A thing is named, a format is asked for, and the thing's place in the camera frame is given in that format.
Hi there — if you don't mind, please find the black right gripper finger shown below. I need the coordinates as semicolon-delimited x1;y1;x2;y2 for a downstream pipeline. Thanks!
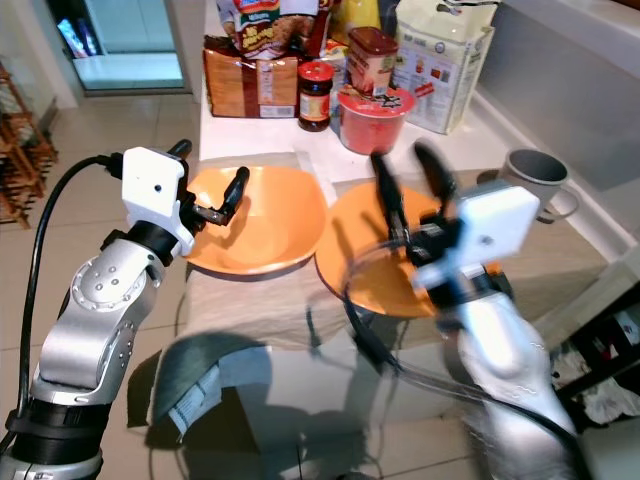
370;150;413;249
413;140;461;216

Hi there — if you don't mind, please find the orange angular plastic bowl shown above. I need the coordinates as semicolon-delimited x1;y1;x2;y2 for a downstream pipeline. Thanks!
184;164;330;279

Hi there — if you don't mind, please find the orange round plate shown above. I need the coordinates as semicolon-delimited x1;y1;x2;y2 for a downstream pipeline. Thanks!
314;180;502;320

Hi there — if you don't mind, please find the red instant noodle cup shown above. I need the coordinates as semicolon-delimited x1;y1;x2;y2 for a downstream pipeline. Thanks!
336;84;419;157

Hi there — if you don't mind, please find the brown bread package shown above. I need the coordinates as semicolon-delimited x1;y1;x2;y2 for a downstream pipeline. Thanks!
202;36;302;120

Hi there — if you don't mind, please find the grey enamel mug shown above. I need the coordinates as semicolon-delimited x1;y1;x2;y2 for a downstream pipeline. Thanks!
502;147;582;224

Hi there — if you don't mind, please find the white printed food bag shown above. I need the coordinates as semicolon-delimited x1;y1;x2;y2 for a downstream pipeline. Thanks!
391;0;497;137

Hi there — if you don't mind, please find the dark sauce jar red lid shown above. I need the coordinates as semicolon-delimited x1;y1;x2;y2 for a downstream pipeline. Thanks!
296;59;337;134

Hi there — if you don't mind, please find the glass door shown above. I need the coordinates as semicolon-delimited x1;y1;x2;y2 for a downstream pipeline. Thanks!
49;0;187;94

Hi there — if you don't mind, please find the brown canister with red lid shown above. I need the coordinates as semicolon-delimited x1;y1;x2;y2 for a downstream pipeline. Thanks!
346;26;402;97

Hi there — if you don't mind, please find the wooden slatted rack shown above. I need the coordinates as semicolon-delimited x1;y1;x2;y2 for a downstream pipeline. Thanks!
0;64;57;230

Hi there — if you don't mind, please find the colourful snack bag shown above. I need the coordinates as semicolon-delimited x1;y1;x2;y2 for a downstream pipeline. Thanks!
219;0;327;60

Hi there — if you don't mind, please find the grey green floor mat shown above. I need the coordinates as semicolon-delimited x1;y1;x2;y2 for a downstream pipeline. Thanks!
154;333;277;442

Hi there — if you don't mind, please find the yellow food package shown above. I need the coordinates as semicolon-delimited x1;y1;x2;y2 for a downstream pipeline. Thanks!
327;0;382;47

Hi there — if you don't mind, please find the black low shelf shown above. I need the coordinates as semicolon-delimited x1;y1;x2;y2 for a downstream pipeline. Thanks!
545;288;640;403

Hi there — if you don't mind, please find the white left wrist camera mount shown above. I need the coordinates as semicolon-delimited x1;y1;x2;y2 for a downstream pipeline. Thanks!
121;146;197;257

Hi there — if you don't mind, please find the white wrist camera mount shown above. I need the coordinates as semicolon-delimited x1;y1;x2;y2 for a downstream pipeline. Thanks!
121;146;197;257
410;179;542;292

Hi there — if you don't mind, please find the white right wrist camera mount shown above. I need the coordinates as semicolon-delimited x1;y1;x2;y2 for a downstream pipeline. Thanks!
410;179;542;292

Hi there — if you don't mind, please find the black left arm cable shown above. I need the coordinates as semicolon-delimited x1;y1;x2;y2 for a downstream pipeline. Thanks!
18;154;132;426

